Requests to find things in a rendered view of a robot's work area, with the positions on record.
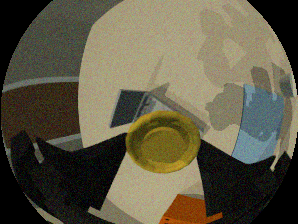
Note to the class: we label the yellow plate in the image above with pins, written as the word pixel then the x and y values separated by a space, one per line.
pixel 163 141

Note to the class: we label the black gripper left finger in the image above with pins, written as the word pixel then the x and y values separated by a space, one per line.
pixel 91 170

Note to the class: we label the light blue mat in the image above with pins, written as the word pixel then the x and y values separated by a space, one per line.
pixel 260 125

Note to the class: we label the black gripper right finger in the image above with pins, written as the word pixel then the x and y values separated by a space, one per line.
pixel 224 178

